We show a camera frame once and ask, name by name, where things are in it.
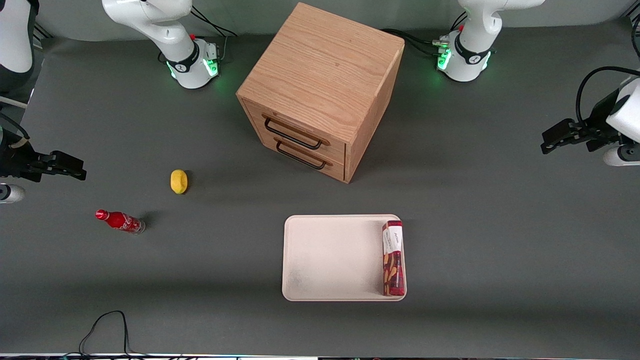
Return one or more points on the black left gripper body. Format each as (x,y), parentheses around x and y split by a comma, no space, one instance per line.
(597,121)

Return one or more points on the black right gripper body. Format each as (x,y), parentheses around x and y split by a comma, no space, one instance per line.
(15,161)

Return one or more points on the red cookie box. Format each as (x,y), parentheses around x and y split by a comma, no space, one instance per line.
(393,265)

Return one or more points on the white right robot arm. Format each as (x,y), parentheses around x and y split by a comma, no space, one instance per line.
(170,40)

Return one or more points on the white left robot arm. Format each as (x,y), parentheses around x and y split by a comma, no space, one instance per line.
(470,60)

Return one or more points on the white rectangular plastic tray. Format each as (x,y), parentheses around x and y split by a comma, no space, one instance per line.
(330,257)

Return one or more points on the red cola bottle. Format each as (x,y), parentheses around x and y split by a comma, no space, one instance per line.
(120,220)

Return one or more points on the yellow lemon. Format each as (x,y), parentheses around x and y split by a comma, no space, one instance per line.
(179,181)

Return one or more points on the dark grey table mat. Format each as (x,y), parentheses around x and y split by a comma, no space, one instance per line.
(550,300)

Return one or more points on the oak drawer front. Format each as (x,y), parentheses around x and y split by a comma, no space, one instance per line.
(335,145)
(336,169)

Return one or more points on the oak wooden drawer cabinet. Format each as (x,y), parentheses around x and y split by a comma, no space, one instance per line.
(320,65)

